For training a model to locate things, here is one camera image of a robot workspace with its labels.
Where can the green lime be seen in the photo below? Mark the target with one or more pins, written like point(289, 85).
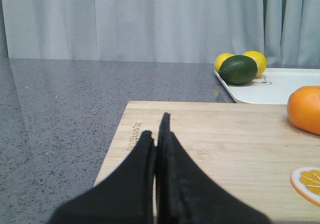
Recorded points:
point(238, 70)

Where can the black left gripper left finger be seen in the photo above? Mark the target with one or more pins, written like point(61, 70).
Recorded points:
point(124, 197)

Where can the grey curtain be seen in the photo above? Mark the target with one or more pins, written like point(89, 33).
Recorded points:
point(195, 31)

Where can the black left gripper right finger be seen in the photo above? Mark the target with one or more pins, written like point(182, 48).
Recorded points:
point(186, 195)

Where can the white rectangular tray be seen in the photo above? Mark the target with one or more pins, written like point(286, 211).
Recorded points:
point(274, 86)

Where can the orange slice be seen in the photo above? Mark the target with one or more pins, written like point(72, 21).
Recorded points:
point(306, 181)

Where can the yellow lemon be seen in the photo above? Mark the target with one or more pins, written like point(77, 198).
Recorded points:
point(260, 60)
point(220, 59)

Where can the orange fruit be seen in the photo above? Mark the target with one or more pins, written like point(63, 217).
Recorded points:
point(303, 109)

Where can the wooden cutting board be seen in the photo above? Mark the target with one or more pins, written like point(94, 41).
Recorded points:
point(250, 150)

